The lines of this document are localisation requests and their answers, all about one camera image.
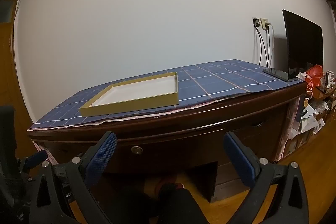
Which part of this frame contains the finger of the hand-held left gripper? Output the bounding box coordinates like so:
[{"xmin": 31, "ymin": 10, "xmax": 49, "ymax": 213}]
[{"xmin": 26, "ymin": 150, "xmax": 48, "ymax": 165}]

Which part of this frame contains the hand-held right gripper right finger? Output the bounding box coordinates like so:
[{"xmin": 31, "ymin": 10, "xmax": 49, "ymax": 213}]
[{"xmin": 223, "ymin": 132, "xmax": 310, "ymax": 224}]

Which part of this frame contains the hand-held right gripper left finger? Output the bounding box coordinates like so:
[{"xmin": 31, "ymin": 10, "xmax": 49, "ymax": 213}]
[{"xmin": 29, "ymin": 131, "xmax": 118, "ymax": 224}]

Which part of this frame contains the white laundry basket with clothes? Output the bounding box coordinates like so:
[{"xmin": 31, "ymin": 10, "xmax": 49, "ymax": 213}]
[{"xmin": 278, "ymin": 97, "xmax": 306, "ymax": 159}]

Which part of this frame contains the shallow tan cardboard box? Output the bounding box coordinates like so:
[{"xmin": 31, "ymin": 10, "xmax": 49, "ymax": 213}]
[{"xmin": 79, "ymin": 72, "xmax": 179, "ymax": 117}]

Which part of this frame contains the person's leg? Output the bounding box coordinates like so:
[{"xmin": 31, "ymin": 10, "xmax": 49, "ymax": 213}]
[{"xmin": 146, "ymin": 182, "xmax": 212, "ymax": 224}]

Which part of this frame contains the wooden wardrobe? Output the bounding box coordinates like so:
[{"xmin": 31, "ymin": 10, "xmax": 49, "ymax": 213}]
[{"xmin": 0, "ymin": 0, "xmax": 34, "ymax": 161}]

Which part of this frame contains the blue plaid tablecloth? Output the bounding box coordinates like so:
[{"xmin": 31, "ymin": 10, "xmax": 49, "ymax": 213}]
[{"xmin": 28, "ymin": 59, "xmax": 306, "ymax": 130}]

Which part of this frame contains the pile of papers and clutter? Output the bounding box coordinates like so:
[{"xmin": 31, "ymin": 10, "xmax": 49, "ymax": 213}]
[{"xmin": 297, "ymin": 81, "xmax": 336, "ymax": 136}]

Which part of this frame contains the red plastic bag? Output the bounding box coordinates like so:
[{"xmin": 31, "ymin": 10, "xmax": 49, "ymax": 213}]
[{"xmin": 306, "ymin": 65, "xmax": 324, "ymax": 81}]

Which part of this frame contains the black monitor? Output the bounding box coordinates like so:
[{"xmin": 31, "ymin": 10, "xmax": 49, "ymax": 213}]
[{"xmin": 263, "ymin": 9, "xmax": 324, "ymax": 82}]

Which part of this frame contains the dark power cable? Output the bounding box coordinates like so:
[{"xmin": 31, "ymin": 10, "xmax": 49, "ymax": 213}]
[{"xmin": 254, "ymin": 27, "xmax": 269, "ymax": 67}]

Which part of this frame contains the grey power cable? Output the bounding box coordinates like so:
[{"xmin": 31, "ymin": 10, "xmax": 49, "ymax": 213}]
[{"xmin": 266, "ymin": 23, "xmax": 275, "ymax": 68}]

